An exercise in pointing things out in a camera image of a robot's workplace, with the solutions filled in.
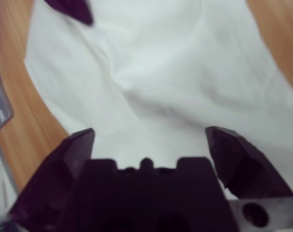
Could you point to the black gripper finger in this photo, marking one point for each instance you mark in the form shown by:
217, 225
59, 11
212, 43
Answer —
52, 181
73, 9
247, 169

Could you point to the white T-shirt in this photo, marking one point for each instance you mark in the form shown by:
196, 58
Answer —
148, 72

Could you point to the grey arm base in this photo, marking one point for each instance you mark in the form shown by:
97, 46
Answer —
0, 108

